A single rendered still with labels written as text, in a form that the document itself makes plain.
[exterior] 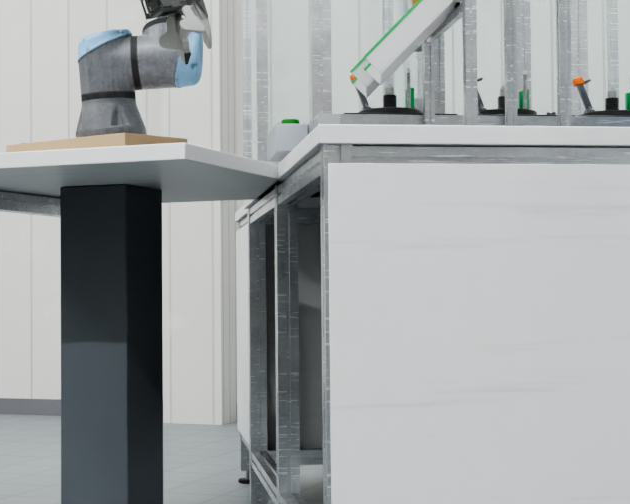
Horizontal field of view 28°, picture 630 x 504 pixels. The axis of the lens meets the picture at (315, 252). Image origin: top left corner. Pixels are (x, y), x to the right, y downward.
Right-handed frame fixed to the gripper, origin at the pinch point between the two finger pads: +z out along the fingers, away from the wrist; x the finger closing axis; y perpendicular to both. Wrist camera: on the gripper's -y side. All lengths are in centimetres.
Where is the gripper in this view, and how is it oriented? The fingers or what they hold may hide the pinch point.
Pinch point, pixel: (199, 51)
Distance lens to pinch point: 243.7
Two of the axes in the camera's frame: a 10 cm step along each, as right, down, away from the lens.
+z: 3.1, 9.5, -0.3
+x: 5.6, -2.1, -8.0
